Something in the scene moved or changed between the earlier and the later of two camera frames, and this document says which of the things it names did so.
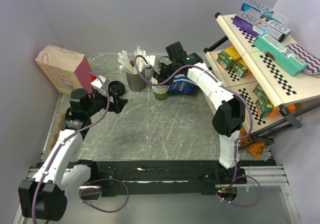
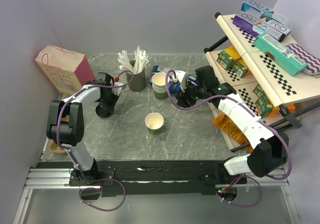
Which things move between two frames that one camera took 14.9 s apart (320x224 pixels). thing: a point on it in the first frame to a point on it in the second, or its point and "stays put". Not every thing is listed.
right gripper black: x=161 y=78 to x=182 y=97
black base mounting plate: x=166 y=177 stays put
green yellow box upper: x=226 y=57 stays put
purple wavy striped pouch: x=313 y=67 stays put
